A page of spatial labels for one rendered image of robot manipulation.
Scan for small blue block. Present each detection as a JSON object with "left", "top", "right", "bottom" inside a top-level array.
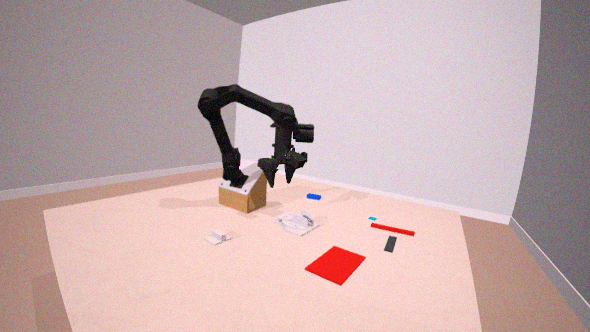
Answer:
[{"left": 307, "top": 193, "right": 322, "bottom": 201}]

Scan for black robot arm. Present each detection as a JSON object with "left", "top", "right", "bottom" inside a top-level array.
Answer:
[{"left": 197, "top": 84, "right": 315, "bottom": 189}]

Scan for red flat bar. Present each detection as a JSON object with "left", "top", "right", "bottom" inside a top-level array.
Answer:
[{"left": 371, "top": 223, "right": 414, "bottom": 236}]

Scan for red rectangular plate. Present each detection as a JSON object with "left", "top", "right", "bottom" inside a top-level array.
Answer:
[{"left": 304, "top": 246, "right": 366, "bottom": 286}]

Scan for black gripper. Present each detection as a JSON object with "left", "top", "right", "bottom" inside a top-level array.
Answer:
[{"left": 257, "top": 141, "right": 296, "bottom": 188}]

